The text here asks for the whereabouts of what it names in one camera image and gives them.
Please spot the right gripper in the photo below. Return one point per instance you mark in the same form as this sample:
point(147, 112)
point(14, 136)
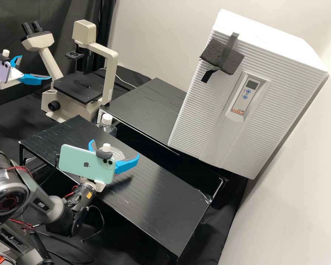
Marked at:
point(95, 185)

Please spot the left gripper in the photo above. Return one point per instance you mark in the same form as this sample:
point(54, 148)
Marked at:
point(13, 76)

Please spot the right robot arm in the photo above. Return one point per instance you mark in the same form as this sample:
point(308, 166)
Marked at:
point(16, 187)

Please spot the petri dish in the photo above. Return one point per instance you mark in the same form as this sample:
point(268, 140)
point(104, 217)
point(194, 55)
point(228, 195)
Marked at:
point(118, 154)

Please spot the white-capped bottle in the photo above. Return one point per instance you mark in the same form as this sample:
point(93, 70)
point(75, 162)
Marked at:
point(107, 118)

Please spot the cream microscope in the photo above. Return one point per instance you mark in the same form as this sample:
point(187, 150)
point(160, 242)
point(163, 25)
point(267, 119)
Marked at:
point(71, 101)

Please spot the black platform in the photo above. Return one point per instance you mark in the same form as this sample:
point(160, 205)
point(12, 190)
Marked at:
point(154, 198)
point(143, 105)

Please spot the incubator door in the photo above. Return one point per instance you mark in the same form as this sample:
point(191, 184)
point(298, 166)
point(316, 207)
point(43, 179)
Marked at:
point(198, 124)

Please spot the white incubator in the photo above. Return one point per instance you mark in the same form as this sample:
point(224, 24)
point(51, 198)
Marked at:
point(264, 36)

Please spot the right wrist camera phone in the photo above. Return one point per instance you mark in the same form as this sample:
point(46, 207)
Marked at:
point(80, 163)

